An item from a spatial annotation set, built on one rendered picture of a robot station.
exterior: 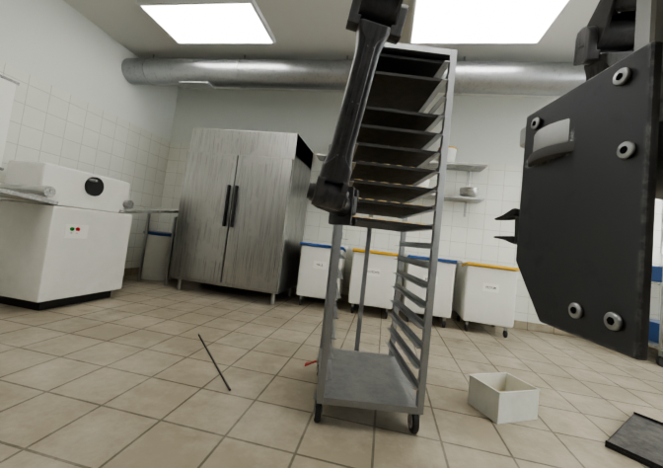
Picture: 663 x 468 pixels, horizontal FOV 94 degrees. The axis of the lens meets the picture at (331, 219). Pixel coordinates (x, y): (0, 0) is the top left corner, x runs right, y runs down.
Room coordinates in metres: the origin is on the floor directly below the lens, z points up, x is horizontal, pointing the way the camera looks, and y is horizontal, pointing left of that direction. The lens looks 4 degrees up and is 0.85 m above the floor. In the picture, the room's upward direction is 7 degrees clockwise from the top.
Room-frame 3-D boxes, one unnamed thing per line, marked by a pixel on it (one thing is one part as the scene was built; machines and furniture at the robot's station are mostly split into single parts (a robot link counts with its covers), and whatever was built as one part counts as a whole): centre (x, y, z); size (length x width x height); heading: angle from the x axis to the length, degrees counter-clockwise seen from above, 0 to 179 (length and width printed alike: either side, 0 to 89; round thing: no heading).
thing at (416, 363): (1.75, -0.46, 0.33); 0.64 x 0.03 x 0.03; 1
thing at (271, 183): (4.11, 1.14, 1.03); 1.40 x 0.91 x 2.05; 80
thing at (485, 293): (3.69, -1.88, 0.39); 0.64 x 0.54 x 0.77; 167
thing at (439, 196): (1.44, -0.49, 0.97); 0.03 x 0.03 x 1.70; 1
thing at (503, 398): (1.80, -1.08, 0.08); 0.30 x 0.22 x 0.16; 109
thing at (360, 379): (1.74, -0.26, 0.93); 0.64 x 0.51 x 1.78; 1
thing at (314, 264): (4.04, 0.03, 0.39); 0.64 x 0.54 x 0.77; 172
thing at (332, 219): (0.80, -0.01, 0.94); 0.07 x 0.07 x 0.10; 61
